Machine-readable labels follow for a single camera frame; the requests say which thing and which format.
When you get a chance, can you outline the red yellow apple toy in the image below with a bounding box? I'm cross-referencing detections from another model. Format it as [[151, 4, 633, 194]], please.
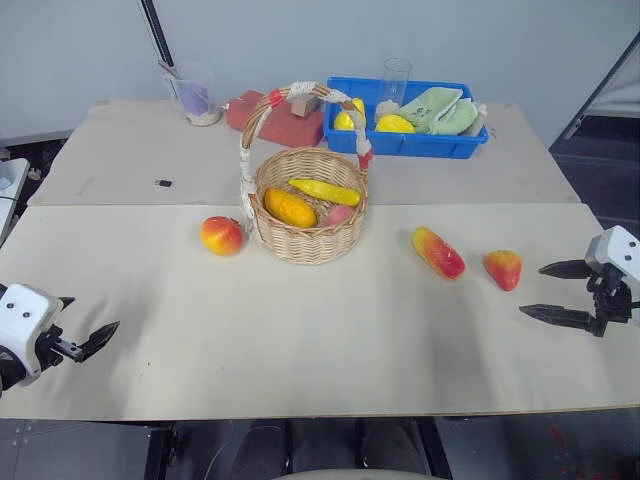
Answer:
[[200, 215, 247, 257]]

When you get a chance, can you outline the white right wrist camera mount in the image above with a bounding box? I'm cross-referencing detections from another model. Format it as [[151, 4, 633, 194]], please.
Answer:
[[584, 224, 640, 292]]

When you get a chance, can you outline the wicker basket with handle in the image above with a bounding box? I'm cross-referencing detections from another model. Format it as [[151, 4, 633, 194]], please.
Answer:
[[238, 80, 375, 265]]

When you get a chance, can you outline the black table frame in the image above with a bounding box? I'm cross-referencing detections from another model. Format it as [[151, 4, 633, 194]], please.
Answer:
[[143, 418, 194, 480]]

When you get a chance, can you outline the green folded towel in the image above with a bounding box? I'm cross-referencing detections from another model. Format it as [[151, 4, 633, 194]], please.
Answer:
[[397, 87, 481, 136]]

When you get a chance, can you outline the beige cloth roll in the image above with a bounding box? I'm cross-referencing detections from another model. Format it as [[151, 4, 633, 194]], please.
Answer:
[[469, 101, 489, 136]]

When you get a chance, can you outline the pink peach toy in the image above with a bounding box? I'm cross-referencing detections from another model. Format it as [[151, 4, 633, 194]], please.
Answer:
[[319, 203, 355, 228]]

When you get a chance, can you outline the orange mango toy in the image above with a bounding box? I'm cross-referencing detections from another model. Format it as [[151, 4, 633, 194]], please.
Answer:
[[263, 187, 319, 229]]

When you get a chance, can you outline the long yellow banana toy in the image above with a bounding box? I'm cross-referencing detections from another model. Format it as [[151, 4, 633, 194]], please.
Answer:
[[288, 178, 362, 207]]

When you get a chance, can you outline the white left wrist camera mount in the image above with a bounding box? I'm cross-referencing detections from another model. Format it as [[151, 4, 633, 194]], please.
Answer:
[[0, 283, 64, 387]]

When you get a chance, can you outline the blue plastic bin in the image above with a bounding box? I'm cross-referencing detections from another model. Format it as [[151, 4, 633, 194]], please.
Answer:
[[322, 76, 490, 160]]

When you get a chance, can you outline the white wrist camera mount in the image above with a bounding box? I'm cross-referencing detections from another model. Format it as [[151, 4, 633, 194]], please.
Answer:
[[584, 224, 640, 292], [0, 283, 64, 387]]

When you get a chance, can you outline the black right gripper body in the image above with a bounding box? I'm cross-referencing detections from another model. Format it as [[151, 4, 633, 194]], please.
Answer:
[[585, 262, 635, 325]]

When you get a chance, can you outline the red brick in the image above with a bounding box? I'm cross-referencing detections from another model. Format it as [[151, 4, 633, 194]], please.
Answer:
[[225, 89, 325, 148]]

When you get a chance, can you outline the grey metal frame beam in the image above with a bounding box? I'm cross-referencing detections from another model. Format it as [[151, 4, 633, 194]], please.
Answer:
[[564, 34, 640, 142]]

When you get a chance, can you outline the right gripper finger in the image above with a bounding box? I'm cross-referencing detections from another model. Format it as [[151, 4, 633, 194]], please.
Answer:
[[519, 303, 609, 338], [538, 259, 592, 281]]

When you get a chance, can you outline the clear drinking glass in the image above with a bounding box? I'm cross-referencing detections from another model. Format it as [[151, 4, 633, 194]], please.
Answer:
[[375, 57, 414, 119]]

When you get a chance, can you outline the black slanted pole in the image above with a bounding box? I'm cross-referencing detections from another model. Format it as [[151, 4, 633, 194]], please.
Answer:
[[139, 0, 177, 69]]

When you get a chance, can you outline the purple item in cup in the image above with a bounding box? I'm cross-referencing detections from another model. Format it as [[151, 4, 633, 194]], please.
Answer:
[[178, 82, 209, 114]]

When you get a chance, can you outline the clear plastic measuring cup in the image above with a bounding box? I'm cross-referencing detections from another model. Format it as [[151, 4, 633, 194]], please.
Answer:
[[159, 60, 224, 128]]

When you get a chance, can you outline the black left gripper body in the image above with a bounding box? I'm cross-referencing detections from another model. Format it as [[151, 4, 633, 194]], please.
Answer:
[[34, 324, 85, 374]]

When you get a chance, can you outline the small wooden block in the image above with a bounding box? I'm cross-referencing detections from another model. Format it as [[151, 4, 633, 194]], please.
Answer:
[[291, 95, 321, 119]]

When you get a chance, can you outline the red yellow mango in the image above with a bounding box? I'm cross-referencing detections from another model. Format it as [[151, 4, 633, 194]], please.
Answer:
[[411, 226, 467, 281]]

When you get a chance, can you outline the red yellow strawberry toy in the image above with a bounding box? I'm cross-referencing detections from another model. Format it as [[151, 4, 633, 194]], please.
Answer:
[[482, 249, 523, 292]]

